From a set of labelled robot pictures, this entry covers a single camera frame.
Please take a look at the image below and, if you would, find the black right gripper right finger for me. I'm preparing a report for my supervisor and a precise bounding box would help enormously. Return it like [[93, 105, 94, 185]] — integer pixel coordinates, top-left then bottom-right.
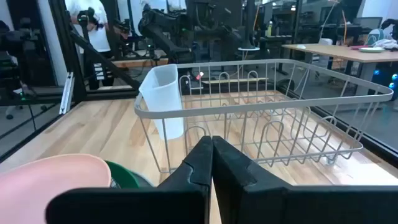
[[212, 135, 398, 224]]

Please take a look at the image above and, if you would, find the light grey wire dish rack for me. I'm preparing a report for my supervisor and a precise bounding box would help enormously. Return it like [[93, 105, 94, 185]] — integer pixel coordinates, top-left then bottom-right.
[[134, 58, 394, 174]]

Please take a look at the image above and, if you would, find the wooden background table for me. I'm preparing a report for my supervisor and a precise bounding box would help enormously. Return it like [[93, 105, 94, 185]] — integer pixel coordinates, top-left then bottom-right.
[[281, 43, 398, 97]]

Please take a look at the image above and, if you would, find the silver aluminium bracket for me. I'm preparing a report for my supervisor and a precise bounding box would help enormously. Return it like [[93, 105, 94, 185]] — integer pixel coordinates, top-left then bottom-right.
[[58, 72, 75, 115]]

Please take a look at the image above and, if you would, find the grey laptop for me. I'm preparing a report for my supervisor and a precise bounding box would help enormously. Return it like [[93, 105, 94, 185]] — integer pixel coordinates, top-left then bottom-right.
[[353, 16, 384, 30]]

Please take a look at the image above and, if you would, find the pale green background plate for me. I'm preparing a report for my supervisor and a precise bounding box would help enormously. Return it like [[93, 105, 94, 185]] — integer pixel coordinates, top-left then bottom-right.
[[358, 46, 386, 54]]

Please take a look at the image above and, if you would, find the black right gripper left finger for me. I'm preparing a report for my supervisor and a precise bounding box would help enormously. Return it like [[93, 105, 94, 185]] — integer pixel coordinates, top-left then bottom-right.
[[45, 135, 214, 224]]

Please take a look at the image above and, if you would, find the person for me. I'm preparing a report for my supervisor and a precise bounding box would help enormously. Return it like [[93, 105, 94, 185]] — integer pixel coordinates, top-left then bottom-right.
[[64, 0, 114, 90]]

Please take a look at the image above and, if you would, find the white round stool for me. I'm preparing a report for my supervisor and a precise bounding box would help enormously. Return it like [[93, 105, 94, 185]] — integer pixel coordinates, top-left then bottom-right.
[[238, 46, 261, 62]]

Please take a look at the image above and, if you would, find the white plastic cutlery caddy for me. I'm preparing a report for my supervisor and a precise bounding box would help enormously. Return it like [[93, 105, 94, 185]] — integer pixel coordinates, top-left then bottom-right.
[[138, 63, 185, 141]]

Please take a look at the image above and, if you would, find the pink plate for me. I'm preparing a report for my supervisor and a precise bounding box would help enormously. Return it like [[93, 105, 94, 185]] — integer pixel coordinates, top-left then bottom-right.
[[0, 153, 112, 224]]

